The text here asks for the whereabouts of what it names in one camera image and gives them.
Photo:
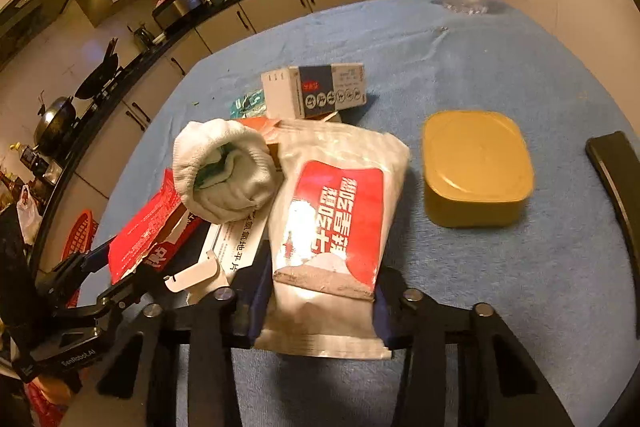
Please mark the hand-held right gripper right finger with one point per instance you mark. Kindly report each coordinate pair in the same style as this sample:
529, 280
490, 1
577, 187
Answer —
384, 312

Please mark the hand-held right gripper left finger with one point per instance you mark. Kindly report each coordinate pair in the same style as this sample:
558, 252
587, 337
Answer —
257, 307

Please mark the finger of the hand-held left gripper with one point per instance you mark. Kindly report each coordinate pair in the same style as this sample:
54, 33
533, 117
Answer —
75, 264
120, 292

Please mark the red plastic basket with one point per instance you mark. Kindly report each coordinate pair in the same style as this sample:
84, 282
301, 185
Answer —
80, 232

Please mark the torn red carton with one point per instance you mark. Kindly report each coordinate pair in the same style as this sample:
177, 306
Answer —
145, 232

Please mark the white sock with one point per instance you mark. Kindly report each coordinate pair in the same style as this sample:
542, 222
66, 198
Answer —
225, 202

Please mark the white and red snack bag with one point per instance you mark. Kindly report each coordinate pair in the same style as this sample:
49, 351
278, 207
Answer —
340, 207

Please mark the teal tissue pack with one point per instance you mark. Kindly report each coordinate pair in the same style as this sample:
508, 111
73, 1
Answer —
247, 103

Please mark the white plastic bag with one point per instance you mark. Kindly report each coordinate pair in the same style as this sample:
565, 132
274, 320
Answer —
27, 217

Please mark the wok with metal lid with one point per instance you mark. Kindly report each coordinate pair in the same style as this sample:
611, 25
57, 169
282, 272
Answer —
55, 122

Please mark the yellow plastic container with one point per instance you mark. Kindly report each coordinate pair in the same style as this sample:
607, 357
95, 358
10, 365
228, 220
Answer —
475, 167

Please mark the black frying pan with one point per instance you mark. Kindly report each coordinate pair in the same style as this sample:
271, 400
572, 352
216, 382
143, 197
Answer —
100, 74

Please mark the blue and white medicine box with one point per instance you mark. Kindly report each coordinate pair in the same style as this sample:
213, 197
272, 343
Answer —
325, 89

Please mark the black range hood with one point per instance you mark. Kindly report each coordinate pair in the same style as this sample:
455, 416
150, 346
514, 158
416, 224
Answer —
35, 12

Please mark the black chair back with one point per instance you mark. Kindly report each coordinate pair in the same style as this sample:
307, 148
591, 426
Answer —
610, 167

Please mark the silver rice cooker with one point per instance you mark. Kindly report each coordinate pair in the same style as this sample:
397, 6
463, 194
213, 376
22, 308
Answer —
175, 9

